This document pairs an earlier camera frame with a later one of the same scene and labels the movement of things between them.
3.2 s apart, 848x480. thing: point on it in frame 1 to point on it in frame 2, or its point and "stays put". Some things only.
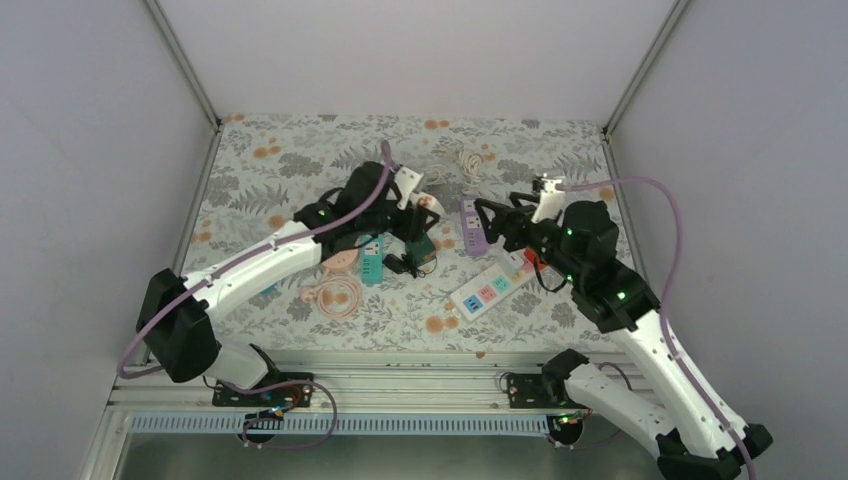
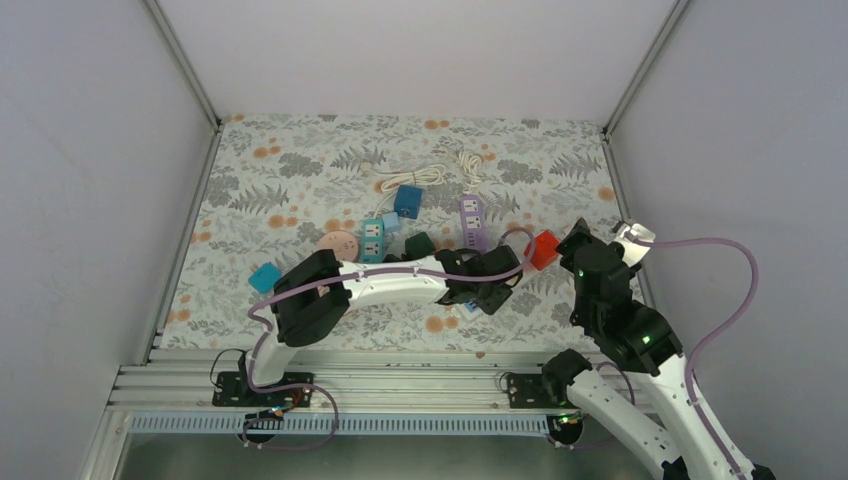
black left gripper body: [410, 229] to [490, 305]
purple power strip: [475, 238] stays put
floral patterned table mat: [266, 172] stays put
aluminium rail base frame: [413, 382] stays put
